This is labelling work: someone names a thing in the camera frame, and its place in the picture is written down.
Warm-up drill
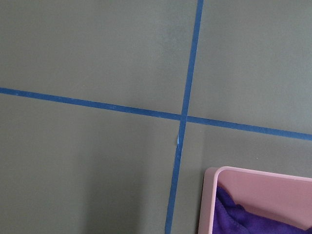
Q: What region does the pink plastic bin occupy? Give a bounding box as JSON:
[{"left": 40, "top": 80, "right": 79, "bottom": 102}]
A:
[{"left": 198, "top": 166, "right": 312, "bottom": 234}]

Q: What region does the purple microfiber cloth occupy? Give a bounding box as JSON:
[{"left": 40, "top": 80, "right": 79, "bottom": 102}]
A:
[{"left": 212, "top": 187, "right": 312, "bottom": 234}]

